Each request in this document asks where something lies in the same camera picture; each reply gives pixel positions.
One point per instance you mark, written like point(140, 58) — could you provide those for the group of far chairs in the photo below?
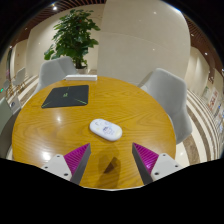
point(18, 78)

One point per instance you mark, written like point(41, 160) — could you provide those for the black mouse pad green lines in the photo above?
point(66, 96)

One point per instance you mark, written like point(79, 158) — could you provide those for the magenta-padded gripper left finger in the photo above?
point(63, 165)

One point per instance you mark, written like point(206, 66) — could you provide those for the large green leafy plant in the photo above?
point(74, 36)

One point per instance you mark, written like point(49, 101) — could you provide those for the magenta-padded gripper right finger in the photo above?
point(160, 165)

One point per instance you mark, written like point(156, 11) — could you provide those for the grey-green chair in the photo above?
point(6, 123)

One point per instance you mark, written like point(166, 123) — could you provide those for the white plant pot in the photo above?
point(82, 70)

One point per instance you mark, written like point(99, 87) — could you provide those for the white power strip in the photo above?
point(81, 77)

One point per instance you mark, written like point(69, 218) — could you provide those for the light grey shell chair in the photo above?
point(170, 96)
point(52, 71)

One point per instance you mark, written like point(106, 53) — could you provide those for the white cartoon-print computer mouse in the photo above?
point(106, 129)

